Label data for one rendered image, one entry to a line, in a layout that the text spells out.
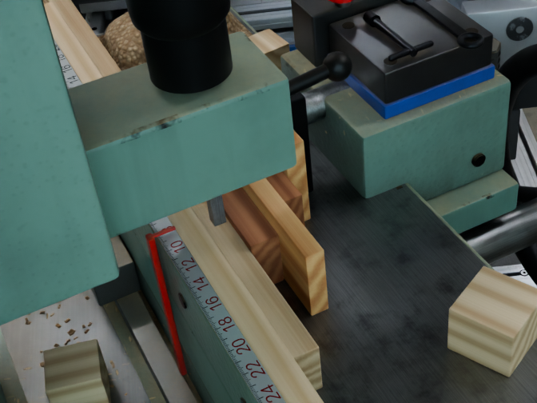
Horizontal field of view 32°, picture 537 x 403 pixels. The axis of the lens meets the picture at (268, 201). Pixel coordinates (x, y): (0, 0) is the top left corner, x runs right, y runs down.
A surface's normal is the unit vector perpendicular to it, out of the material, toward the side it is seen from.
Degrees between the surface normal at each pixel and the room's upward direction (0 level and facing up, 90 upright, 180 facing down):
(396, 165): 90
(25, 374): 0
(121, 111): 0
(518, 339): 90
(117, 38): 30
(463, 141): 90
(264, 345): 0
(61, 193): 90
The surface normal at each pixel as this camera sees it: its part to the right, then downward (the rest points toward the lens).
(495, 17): 0.04, 0.65
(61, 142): 0.44, 0.56
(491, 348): -0.61, 0.56
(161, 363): -0.10, -0.75
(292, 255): -0.89, 0.36
